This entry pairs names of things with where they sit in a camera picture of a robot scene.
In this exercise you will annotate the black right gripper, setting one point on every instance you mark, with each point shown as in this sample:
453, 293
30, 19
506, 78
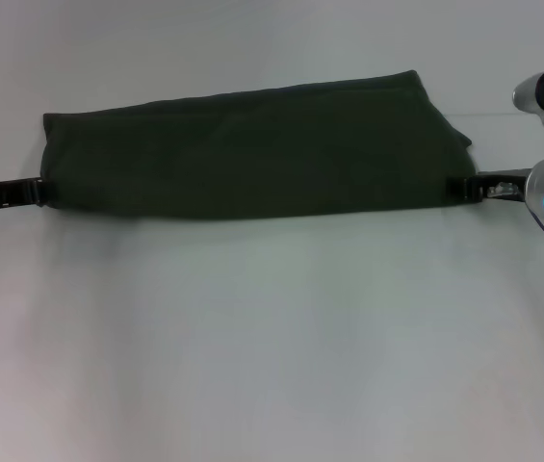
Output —
502, 190

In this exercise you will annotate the dark green shirt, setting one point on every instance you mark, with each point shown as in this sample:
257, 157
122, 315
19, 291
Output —
262, 159

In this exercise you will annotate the right gripper silver connector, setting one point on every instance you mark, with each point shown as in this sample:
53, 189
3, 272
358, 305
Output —
502, 189

